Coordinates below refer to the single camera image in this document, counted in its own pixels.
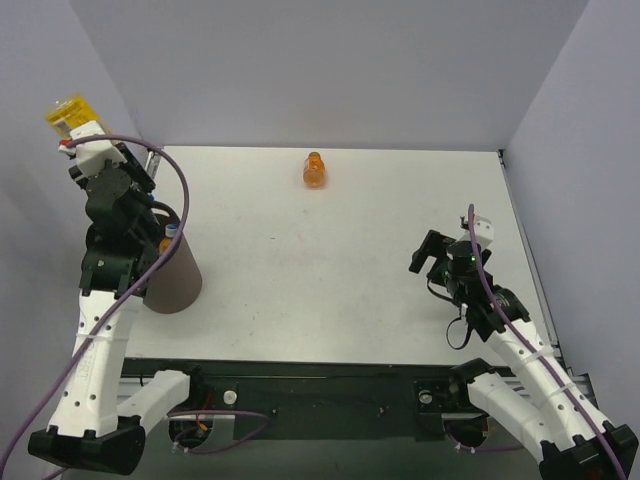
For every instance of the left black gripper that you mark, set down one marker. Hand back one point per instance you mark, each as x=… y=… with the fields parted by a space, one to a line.
x=136 y=167

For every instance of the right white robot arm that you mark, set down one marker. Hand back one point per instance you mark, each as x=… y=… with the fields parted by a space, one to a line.
x=567 y=435

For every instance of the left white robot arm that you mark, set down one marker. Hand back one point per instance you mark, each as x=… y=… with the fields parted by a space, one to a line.
x=89 y=430

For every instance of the orange bottle with red label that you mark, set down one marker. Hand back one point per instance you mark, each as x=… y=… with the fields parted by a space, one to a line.
x=164 y=245

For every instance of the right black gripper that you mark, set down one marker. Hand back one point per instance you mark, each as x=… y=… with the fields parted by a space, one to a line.
x=437 y=261

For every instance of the blue label tea bottle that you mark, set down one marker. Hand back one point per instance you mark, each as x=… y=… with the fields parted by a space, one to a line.
x=170 y=230

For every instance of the aluminium table edge rail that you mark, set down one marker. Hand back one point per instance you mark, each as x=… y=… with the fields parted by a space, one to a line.
x=540 y=292

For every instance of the yellow label bottle blue cap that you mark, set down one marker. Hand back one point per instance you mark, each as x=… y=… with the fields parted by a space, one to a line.
x=69 y=113

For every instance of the brown round bin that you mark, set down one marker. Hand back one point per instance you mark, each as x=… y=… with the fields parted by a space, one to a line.
x=176 y=284

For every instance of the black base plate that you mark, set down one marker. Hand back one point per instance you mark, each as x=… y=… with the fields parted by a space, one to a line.
x=325 y=401

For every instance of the small orange bottle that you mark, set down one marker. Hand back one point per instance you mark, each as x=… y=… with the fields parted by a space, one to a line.
x=314 y=171

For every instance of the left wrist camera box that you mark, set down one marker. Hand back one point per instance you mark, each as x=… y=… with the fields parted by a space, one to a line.
x=91 y=157

